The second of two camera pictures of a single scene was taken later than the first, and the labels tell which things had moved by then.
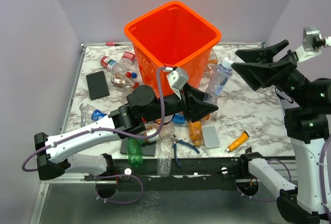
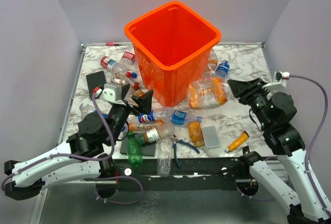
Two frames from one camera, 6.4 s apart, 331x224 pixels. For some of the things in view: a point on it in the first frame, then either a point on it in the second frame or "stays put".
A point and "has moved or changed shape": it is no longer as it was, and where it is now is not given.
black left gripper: x=194 y=103 -> x=145 y=102
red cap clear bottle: x=120 y=80 stays put
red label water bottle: x=111 y=64 stays put
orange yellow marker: x=243 y=137 stays put
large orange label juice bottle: x=212 y=116 -> x=207 y=92
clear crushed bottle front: x=164 y=148 stays put
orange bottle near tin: x=195 y=133 stays put
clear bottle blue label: x=220 y=79 has moved or changed shape
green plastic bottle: x=135 y=158 stays put
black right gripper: x=259 y=68 -> x=239 y=88
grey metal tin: x=210 y=136 stays put
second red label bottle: x=128 y=60 stays put
